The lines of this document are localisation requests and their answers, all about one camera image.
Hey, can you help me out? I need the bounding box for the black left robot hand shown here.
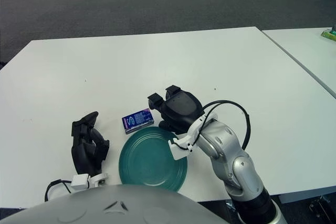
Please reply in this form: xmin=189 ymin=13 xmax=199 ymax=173
xmin=70 ymin=111 xmax=110 ymax=176

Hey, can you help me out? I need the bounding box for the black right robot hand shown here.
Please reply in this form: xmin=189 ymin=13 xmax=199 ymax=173
xmin=147 ymin=84 xmax=205 ymax=135

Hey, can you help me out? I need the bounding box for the blue gum pack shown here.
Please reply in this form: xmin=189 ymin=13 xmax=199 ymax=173
xmin=121 ymin=110 xmax=155 ymax=135

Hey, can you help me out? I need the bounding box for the green round plate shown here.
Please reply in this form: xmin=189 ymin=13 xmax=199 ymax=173
xmin=118 ymin=126 xmax=188 ymax=193

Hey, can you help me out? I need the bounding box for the grey robot torso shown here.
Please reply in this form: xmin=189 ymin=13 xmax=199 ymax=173
xmin=0 ymin=184 xmax=229 ymax=224

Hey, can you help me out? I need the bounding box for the white side table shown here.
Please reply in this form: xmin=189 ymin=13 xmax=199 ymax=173
xmin=261 ymin=26 xmax=336 ymax=96

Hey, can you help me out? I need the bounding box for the green box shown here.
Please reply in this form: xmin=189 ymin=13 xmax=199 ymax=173
xmin=320 ymin=26 xmax=336 ymax=41

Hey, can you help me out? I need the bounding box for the black equipment under table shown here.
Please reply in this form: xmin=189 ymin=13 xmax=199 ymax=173
xmin=308 ymin=195 xmax=336 ymax=222

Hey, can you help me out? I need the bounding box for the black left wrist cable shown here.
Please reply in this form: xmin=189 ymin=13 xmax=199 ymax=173
xmin=44 ymin=179 xmax=74 ymax=202

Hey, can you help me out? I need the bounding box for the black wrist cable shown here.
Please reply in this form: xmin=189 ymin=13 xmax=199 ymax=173
xmin=44 ymin=179 xmax=74 ymax=202
xmin=174 ymin=100 xmax=251 ymax=154

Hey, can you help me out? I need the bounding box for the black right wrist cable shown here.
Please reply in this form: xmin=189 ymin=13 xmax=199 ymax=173
xmin=174 ymin=100 xmax=251 ymax=154

